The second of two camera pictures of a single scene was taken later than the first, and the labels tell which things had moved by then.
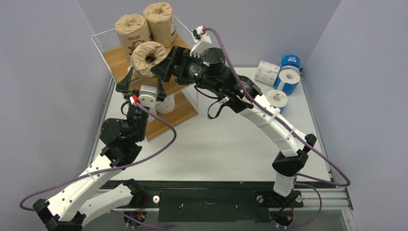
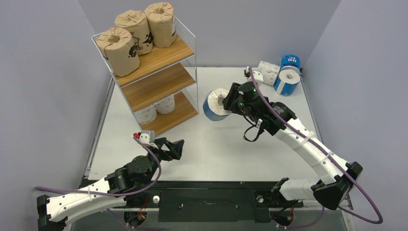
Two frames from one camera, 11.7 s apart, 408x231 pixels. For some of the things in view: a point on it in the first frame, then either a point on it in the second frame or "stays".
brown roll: x=161 y=22 stays
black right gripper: x=178 y=64 -> x=232 y=99
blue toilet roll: x=278 y=99 -> x=213 y=108
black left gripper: x=124 y=87 -> x=175 y=149
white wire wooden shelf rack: x=167 y=103 stays
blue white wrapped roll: x=287 y=80 stays
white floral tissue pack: x=266 y=72 stays
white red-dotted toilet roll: x=167 y=106 stays
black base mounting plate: x=215 y=201 stays
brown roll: x=132 y=29 stays
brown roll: x=145 y=55 -> x=117 y=45
